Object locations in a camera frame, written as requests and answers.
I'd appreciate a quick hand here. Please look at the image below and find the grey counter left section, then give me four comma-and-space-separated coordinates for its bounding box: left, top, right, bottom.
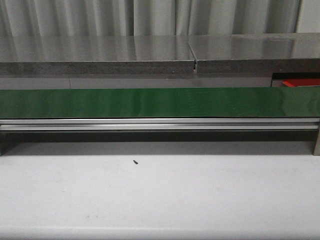
0, 36, 195, 90

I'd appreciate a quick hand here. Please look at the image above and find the grey counter section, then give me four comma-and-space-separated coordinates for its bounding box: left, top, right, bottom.
0, 36, 195, 90
188, 32, 320, 88

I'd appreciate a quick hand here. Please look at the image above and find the grey counter right section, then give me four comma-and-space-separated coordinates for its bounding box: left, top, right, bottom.
188, 32, 320, 88

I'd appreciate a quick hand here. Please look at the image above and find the green conveyor belt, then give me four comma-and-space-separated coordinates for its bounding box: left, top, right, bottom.
0, 87, 320, 119

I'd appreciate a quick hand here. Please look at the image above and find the red plastic tray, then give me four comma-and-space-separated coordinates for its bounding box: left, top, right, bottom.
282, 78, 320, 87

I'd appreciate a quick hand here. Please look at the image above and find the grey pleated curtain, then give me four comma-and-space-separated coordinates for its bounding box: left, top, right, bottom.
0, 0, 301, 37

